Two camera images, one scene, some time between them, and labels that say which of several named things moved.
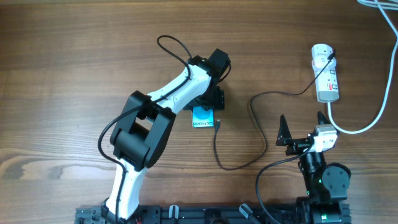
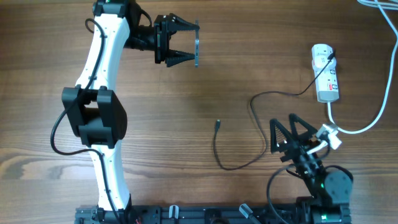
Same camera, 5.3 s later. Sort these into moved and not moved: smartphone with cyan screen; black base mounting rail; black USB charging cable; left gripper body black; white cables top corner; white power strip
Moved: left gripper body black; smartphone with cyan screen
Not moved: white cables top corner; black base mounting rail; black USB charging cable; white power strip
